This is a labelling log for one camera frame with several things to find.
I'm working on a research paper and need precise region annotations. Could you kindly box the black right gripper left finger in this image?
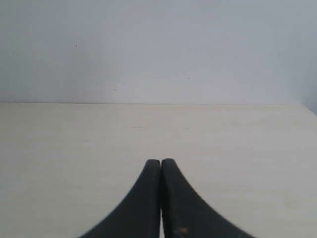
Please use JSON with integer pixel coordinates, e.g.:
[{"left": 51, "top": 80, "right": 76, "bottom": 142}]
[{"left": 82, "top": 159, "right": 161, "bottom": 238}]

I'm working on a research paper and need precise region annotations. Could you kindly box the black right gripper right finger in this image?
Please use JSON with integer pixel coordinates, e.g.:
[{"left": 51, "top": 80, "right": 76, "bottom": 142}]
[{"left": 161, "top": 159, "right": 250, "bottom": 238}]

